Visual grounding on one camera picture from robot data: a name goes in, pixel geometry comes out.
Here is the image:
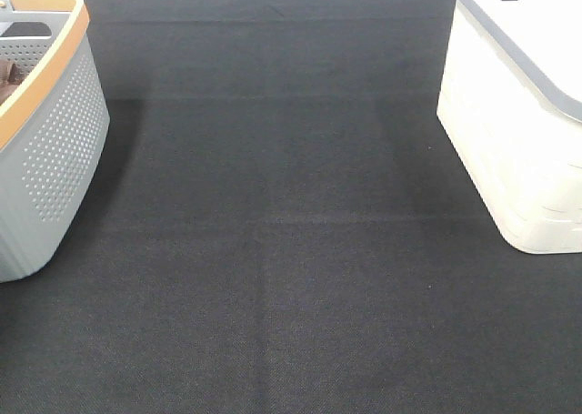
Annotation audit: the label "grey perforated basket orange rim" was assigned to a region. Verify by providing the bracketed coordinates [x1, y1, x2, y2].
[1, 0, 110, 282]

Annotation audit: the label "brown towels inside basket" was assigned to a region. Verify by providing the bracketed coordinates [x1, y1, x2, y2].
[0, 59, 26, 104]

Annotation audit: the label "white plastic basket grey rim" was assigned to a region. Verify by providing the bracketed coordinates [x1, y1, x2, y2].
[436, 0, 581, 254]

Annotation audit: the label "black table cloth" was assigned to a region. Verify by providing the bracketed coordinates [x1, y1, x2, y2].
[1, 0, 581, 413]

